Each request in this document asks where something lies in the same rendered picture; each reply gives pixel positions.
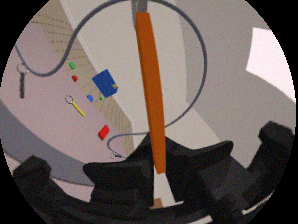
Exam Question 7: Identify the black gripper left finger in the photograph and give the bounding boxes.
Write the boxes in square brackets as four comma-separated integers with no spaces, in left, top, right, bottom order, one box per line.
[82,132,154,206]

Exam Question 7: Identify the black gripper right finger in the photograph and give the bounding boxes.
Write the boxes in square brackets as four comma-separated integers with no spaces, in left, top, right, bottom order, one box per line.
[165,136,234,202]

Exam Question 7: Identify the red rectangular block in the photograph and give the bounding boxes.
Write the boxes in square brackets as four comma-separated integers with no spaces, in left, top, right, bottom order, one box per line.
[98,125,109,140]

